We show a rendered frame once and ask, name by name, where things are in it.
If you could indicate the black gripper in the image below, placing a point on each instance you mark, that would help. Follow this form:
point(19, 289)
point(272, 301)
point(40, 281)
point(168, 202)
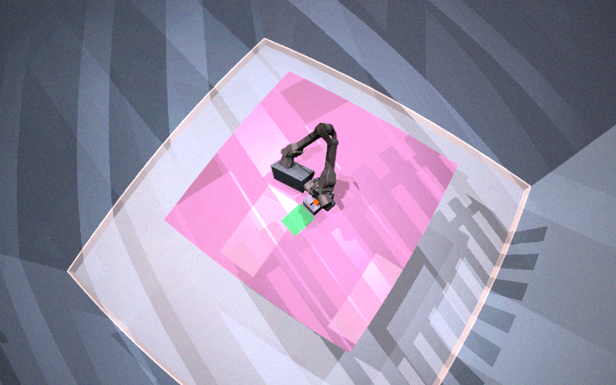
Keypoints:
point(308, 186)

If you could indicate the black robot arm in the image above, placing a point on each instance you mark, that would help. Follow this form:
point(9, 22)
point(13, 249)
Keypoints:
point(324, 184)

